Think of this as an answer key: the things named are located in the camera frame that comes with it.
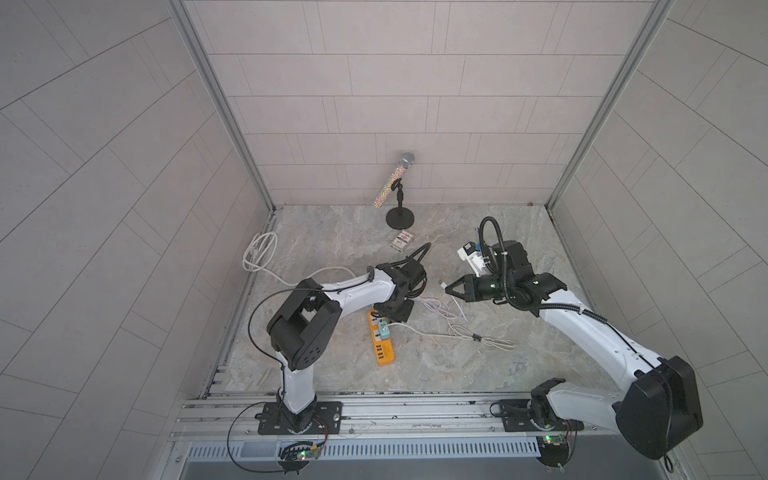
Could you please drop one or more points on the small pink patterned box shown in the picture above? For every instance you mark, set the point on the small pink patterned box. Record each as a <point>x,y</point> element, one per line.
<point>402,240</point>

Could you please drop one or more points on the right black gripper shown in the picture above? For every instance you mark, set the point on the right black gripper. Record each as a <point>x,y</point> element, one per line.
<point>471,285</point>

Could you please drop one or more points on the glitter microphone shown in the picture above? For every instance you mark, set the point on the glitter microphone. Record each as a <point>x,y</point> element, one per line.
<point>406,160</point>

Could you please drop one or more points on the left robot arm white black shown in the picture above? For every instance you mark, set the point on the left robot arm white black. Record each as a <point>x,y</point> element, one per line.
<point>302,327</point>

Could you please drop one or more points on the orange power strip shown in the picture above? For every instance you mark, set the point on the orange power strip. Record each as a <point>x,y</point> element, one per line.
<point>383,349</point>

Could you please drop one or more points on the aluminium mounting rail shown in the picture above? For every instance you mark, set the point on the aluminium mounting rail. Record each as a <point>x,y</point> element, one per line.
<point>395,415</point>

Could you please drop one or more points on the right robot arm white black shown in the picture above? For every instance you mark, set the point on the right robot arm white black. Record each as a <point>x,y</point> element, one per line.
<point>656,404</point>

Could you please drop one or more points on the black microphone stand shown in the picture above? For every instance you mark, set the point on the black microphone stand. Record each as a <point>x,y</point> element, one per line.
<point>399,217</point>

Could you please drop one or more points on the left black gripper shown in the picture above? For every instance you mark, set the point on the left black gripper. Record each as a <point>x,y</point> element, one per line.
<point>402,317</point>

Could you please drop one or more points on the teal charger adapter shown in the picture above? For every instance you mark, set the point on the teal charger adapter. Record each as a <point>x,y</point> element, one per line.
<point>383,330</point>

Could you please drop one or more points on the white vented cable duct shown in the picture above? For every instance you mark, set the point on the white vented cable duct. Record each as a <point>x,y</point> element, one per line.
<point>375,449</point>

